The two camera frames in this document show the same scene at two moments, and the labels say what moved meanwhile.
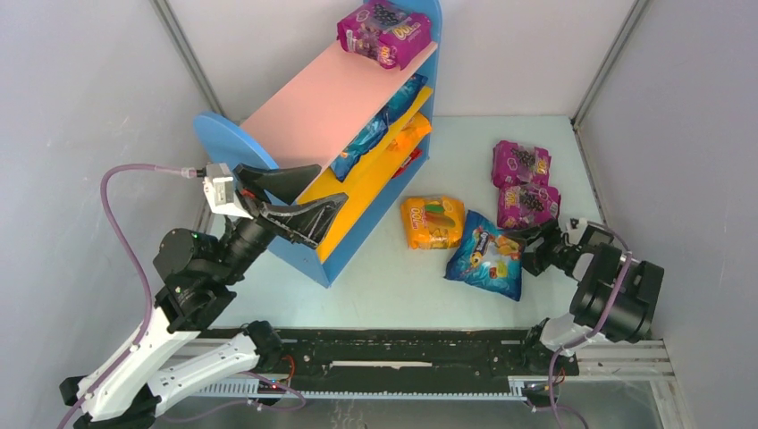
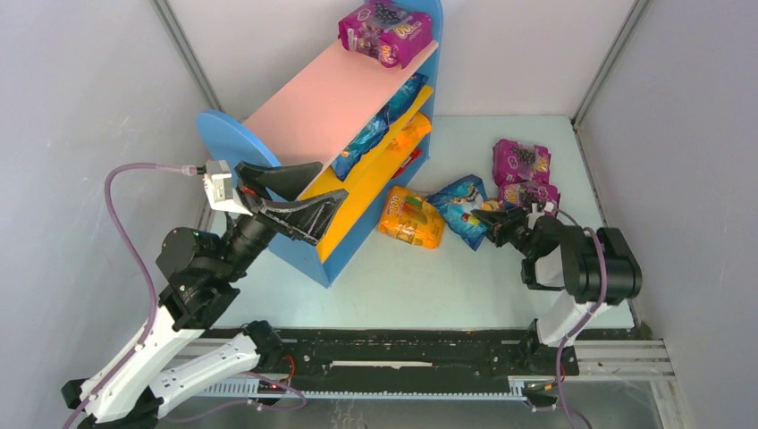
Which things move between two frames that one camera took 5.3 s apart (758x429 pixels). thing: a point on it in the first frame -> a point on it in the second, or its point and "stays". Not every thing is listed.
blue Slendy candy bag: x=488 y=256 -> x=455 y=204
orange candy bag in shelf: x=414 y=133 stays
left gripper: x=255 y=205 stays
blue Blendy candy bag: x=349 y=157 stays
